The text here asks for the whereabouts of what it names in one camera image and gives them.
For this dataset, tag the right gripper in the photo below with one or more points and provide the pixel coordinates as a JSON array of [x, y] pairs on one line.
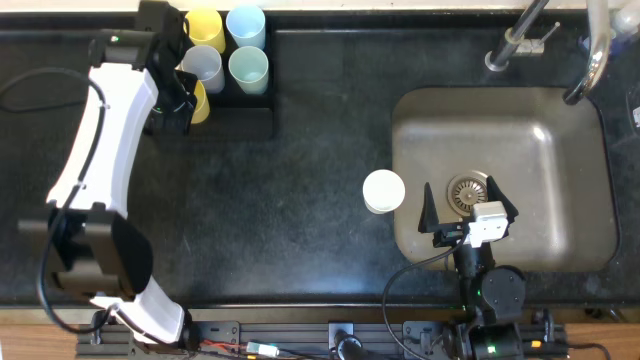
[[447, 235]]

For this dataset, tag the white cup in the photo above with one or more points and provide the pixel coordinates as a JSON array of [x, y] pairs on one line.
[[383, 191]]

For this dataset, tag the yellow cup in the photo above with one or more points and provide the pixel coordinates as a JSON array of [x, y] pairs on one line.
[[206, 27], [201, 107]]

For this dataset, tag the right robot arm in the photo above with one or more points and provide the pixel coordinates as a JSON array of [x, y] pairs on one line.
[[500, 292]]

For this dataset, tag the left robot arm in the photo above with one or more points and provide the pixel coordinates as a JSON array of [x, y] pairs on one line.
[[115, 125]]

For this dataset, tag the steel sink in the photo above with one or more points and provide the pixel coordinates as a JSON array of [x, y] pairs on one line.
[[550, 175]]

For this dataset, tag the steel tap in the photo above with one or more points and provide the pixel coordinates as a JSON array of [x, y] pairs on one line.
[[597, 55]]

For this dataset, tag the blue soap bottle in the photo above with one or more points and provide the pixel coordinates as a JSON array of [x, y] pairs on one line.
[[627, 22]]

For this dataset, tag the black tray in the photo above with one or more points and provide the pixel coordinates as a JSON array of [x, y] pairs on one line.
[[240, 101]]

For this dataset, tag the green cup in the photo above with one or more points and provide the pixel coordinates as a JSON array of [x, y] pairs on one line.
[[248, 69]]

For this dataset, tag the blue cup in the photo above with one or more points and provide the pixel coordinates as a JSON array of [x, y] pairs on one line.
[[246, 26]]

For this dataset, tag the grey cup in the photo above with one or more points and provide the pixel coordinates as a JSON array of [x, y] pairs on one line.
[[205, 67]]

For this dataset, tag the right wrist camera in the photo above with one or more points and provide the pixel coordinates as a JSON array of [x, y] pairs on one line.
[[487, 222]]

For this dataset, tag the mounting rail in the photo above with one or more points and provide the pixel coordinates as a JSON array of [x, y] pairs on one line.
[[300, 332]]

